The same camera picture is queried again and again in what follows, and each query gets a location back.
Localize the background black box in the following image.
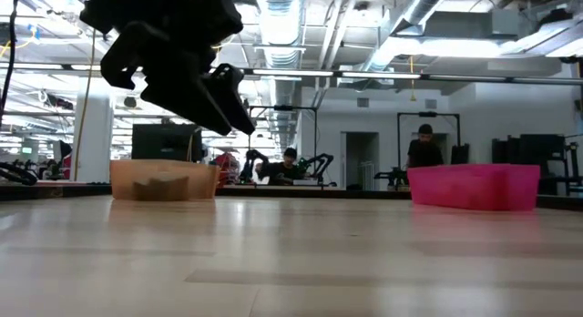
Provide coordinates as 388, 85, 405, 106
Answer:
450, 143, 471, 166

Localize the orange plastic bin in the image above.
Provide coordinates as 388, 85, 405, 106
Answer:
109, 158, 220, 202

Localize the white radiator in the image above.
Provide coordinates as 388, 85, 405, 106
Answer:
360, 161, 377, 193

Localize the long overhead light bar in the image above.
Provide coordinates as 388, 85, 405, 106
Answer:
0, 61, 583, 87

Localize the red plastic bin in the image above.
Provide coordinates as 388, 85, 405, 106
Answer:
407, 163, 542, 212

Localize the hanging yellow cable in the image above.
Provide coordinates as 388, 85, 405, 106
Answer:
72, 29, 99, 182

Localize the red background object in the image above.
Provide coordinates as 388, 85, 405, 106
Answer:
213, 151, 241, 187

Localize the person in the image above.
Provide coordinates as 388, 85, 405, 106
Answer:
257, 147, 311, 187
406, 123, 445, 169

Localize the black cabinet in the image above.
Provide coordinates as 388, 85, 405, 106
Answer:
490, 133, 568, 195

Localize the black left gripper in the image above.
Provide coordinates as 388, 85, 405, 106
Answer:
79, 0, 256, 137

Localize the wide silver ventilation duct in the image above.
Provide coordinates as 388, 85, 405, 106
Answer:
253, 0, 306, 140

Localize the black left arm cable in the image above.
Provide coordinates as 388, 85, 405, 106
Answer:
0, 0, 20, 122

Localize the black metal rig frame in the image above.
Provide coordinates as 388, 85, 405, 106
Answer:
395, 110, 462, 184
247, 104, 320, 187

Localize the white column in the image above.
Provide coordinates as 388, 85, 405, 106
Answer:
72, 76, 116, 181

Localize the black monitor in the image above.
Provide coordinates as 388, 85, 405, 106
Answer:
131, 123, 204, 163

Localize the black stand with yellow part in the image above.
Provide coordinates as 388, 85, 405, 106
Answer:
564, 141, 583, 195

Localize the slanted silver ventilation duct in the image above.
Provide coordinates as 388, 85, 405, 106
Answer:
363, 0, 456, 72

